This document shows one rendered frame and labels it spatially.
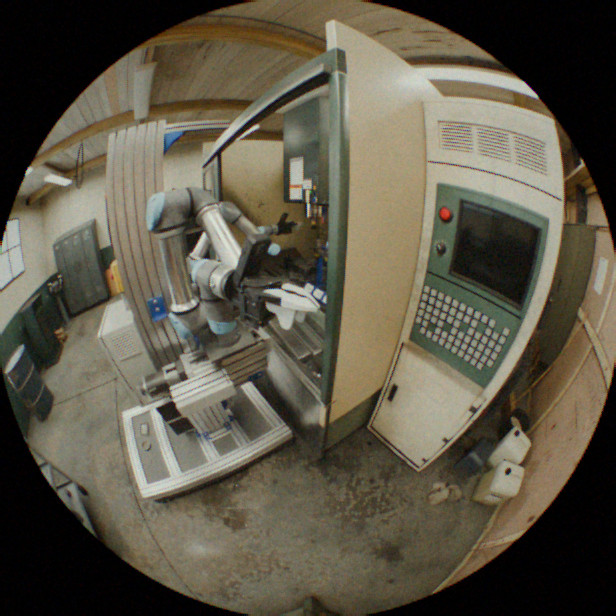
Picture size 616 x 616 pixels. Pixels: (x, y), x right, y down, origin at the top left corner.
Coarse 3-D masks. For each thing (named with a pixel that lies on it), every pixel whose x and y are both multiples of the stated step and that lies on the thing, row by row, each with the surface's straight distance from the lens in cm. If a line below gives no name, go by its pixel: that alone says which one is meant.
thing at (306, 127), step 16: (320, 96) 160; (288, 112) 185; (304, 112) 165; (320, 112) 153; (288, 128) 180; (304, 128) 161; (320, 128) 149; (288, 144) 176; (304, 144) 157; (320, 144) 146; (288, 160) 173; (304, 160) 155; (320, 160) 144; (288, 176) 172; (304, 176) 154; (320, 176) 143; (288, 192) 172; (304, 192) 154; (320, 192) 143
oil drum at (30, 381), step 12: (24, 348) 369; (12, 360) 384; (24, 360) 354; (12, 372) 353; (24, 372) 352; (36, 372) 372; (24, 384) 355; (36, 384) 362; (24, 396) 367; (36, 396) 362; (48, 396) 376; (36, 408) 371; (48, 408) 373
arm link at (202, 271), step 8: (200, 264) 56; (208, 264) 54; (216, 264) 52; (192, 272) 58; (200, 272) 54; (208, 272) 51; (200, 280) 54; (208, 280) 50; (200, 288) 56; (208, 288) 52; (208, 296) 55; (216, 296) 54
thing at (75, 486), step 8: (32, 448) 217; (40, 456) 222; (40, 464) 240; (48, 464) 224; (48, 472) 228; (48, 480) 227; (72, 480) 242; (56, 488) 274; (64, 488) 251; (72, 488) 247; (80, 488) 249; (64, 496) 260; (72, 496) 247; (72, 504) 247; (80, 504) 231; (72, 512) 234; (80, 512) 237; (80, 520) 232; (88, 520) 228; (88, 528) 229; (96, 536) 224
